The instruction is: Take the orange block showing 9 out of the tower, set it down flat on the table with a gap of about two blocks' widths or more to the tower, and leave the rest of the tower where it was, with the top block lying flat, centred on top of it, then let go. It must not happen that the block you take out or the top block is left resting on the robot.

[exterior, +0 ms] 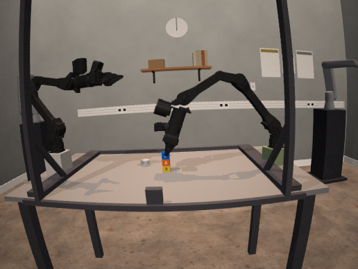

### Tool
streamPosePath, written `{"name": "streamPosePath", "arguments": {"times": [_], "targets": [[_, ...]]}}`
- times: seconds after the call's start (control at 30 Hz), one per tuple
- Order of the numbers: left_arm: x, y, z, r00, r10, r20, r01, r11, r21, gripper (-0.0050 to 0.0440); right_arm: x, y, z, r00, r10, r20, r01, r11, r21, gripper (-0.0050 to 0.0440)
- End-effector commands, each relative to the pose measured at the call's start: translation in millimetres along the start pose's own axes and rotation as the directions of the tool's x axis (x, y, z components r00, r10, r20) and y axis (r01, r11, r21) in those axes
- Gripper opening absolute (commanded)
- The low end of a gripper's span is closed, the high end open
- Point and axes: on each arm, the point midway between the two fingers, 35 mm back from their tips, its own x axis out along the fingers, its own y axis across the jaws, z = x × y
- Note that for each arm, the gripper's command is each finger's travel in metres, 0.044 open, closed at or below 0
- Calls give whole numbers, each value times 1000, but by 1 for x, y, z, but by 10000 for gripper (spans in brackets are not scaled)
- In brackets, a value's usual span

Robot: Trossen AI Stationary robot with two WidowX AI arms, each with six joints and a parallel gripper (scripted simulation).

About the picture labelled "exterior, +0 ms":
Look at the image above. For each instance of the yellow block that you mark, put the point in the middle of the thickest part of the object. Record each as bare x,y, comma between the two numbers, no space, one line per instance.
166,169

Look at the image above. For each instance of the orange number block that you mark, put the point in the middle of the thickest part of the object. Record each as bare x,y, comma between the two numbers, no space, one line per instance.
166,162

